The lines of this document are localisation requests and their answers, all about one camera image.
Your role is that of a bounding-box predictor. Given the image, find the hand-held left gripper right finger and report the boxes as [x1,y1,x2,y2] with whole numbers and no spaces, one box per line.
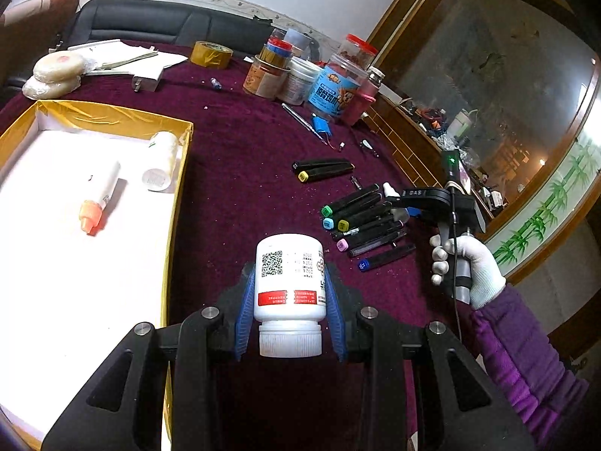
[324,263,536,451]

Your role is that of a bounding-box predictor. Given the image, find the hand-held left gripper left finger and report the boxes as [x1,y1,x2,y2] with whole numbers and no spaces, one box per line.
[41,263,258,451]

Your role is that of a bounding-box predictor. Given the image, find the white pill bottle red label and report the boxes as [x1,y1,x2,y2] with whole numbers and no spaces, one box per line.
[254,234,327,358]

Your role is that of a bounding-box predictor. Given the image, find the green cap black marker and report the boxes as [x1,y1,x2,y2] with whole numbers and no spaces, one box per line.
[321,192,383,217]

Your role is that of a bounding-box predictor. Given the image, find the pink cap black marker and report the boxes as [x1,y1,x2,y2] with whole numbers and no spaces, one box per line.
[335,226,408,252]

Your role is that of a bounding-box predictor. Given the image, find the light blue cap black marker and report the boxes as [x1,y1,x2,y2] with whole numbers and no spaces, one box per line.
[322,203,394,229]

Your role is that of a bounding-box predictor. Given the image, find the yellow cap black marker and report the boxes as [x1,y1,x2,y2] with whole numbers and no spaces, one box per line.
[297,163,356,183]

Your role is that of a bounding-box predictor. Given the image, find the white bottle green print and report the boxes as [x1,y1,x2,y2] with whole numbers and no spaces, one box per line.
[142,130,180,192]

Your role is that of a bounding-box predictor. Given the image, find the yellow-edged white tray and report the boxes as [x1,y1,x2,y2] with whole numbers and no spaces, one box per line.
[0,100,194,451]

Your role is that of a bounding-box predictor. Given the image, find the white bottle orange cap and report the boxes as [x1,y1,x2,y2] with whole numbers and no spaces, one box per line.
[77,160,122,237]

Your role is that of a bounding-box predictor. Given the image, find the person's right forearm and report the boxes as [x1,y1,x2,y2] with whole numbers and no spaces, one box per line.
[470,284,592,451]

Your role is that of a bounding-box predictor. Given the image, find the person's right hand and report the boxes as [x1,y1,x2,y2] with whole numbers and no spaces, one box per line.
[429,234,508,311]

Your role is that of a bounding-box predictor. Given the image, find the pile of dark markers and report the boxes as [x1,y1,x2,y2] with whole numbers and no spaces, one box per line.
[321,183,417,273]

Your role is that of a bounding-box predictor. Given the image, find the cluttered wooden side cabinet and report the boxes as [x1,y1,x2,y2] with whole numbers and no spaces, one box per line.
[364,82,498,226]

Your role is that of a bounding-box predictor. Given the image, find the dark blue cap marker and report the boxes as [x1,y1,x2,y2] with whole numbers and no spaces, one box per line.
[358,244,417,273]

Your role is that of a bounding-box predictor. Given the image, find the blue battery pack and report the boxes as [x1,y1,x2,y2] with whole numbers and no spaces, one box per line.
[312,117,341,136]

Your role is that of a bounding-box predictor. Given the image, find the pink red jar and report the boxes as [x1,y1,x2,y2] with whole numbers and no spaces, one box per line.
[345,75,376,127]

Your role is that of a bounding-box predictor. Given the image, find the dark red velvet tablecloth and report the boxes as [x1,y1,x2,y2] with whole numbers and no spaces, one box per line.
[0,40,475,451]

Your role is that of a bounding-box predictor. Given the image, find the small glass bottle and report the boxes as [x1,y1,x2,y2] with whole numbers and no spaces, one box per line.
[364,67,386,101]

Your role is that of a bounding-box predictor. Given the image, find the silver pen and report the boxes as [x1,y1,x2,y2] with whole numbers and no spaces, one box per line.
[282,102,326,141]

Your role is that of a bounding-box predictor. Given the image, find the blue label plastic jar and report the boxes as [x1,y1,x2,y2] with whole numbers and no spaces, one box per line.
[308,54,369,118]

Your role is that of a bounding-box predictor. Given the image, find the wooden framed glass panel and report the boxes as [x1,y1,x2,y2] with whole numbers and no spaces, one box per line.
[366,0,601,287]

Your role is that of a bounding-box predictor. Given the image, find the white plastic tub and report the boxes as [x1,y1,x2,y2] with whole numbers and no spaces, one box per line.
[281,58,325,105]

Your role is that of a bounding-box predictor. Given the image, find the red lid clear jar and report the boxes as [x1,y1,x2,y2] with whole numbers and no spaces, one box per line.
[338,34,379,71]

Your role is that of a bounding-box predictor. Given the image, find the brown label jar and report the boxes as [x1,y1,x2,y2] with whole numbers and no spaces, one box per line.
[243,55,288,100]

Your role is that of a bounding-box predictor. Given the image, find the clear plastic cup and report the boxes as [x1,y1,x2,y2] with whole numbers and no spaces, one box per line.
[284,28,314,59]

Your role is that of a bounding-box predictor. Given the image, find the blue lid small jar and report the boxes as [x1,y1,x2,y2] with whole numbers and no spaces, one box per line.
[260,38,294,69]

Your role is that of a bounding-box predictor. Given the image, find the yellow tape roll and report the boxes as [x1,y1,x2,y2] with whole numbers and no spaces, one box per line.
[190,41,233,67]

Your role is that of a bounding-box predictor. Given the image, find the white charger plug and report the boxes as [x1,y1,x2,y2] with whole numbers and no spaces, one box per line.
[132,67,164,93]

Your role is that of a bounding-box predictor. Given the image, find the white papers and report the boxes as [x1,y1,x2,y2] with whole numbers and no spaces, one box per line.
[68,39,189,76]

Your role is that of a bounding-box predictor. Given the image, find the black leather sofa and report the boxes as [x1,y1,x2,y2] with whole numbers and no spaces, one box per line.
[72,0,278,50]

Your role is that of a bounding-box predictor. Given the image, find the brown armchair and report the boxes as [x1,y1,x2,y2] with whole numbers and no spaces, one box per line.
[0,0,80,83]

